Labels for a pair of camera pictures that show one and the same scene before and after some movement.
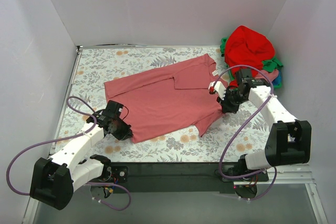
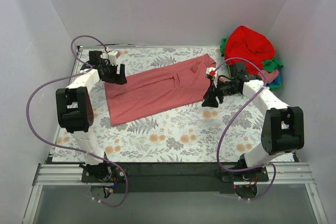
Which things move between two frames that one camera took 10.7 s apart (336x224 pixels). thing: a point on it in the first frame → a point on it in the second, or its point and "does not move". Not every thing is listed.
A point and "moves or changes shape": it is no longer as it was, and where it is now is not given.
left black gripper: (122, 129) → (115, 73)
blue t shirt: (277, 81) does not move
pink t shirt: (167, 97) moves or changes shape
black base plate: (195, 178) does not move
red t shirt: (245, 46) does not move
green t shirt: (270, 65) does not move
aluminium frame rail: (283, 175) does not move
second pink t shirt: (271, 76) does not move
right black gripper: (227, 103) → (217, 91)
